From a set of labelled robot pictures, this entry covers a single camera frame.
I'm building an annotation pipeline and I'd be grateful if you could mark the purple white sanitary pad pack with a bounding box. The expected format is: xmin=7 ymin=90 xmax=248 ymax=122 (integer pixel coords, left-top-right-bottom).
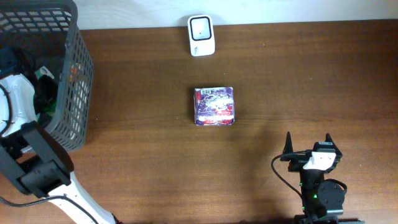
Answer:
xmin=193 ymin=87 xmax=235 ymax=126

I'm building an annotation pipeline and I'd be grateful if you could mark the orange small box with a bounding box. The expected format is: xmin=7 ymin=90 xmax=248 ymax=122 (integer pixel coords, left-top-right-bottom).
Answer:
xmin=69 ymin=62 xmax=83 ymax=83

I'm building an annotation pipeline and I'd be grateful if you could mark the grey plastic mesh basket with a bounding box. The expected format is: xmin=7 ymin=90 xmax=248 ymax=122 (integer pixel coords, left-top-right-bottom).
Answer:
xmin=1 ymin=0 xmax=94 ymax=151

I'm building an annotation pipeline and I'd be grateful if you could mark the white barcode scanner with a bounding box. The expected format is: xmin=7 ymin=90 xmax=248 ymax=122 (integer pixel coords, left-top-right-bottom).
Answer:
xmin=187 ymin=14 xmax=216 ymax=57

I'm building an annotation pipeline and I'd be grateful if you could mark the small teal tissue packet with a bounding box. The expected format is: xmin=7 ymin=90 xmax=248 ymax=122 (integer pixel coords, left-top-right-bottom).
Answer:
xmin=34 ymin=66 xmax=55 ymax=80

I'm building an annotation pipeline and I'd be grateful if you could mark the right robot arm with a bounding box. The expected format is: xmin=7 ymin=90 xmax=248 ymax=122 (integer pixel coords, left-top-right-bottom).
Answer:
xmin=271 ymin=133 xmax=363 ymax=224

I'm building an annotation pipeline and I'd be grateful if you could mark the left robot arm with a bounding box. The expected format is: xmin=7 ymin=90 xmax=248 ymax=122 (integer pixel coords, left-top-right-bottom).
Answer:
xmin=1 ymin=47 xmax=119 ymax=223

